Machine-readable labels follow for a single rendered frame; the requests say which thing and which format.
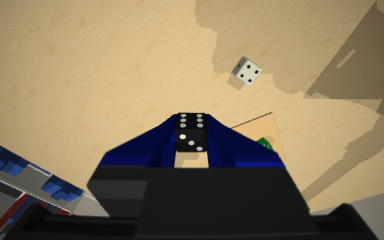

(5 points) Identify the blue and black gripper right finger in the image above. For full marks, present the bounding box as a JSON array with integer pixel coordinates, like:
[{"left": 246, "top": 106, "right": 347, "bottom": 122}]
[{"left": 206, "top": 114, "right": 286, "bottom": 169}]

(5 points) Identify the tan flat mat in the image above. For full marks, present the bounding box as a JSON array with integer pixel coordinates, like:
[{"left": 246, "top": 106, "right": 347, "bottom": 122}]
[{"left": 231, "top": 112, "right": 285, "bottom": 162}]

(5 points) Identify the green die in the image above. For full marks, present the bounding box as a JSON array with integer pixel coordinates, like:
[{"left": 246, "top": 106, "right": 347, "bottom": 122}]
[{"left": 256, "top": 137, "right": 273, "bottom": 150}]

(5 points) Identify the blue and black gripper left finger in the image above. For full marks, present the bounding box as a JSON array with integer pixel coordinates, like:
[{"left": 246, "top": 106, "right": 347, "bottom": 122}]
[{"left": 96, "top": 114, "right": 177, "bottom": 168}]

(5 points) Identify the black die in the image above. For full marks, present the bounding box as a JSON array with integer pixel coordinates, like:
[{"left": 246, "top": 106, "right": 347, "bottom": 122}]
[{"left": 175, "top": 113, "right": 208, "bottom": 153}]

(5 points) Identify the white die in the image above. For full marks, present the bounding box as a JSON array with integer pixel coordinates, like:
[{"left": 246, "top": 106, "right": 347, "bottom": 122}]
[{"left": 232, "top": 56, "right": 262, "bottom": 85}]

